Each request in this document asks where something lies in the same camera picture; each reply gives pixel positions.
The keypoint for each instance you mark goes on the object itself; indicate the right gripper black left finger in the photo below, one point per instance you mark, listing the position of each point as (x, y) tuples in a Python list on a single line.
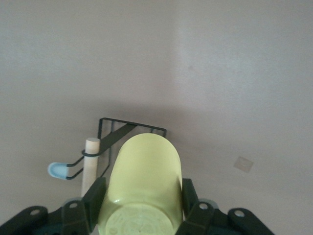
[(73, 218)]

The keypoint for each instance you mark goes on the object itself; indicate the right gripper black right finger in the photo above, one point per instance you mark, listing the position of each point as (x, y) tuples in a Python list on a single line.
[(207, 220)]

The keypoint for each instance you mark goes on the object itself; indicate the yellow plastic cup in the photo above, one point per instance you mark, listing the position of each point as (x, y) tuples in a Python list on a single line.
[(144, 176)]

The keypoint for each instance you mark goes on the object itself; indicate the small square tape patch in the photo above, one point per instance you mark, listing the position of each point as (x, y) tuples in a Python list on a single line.
[(243, 164)]

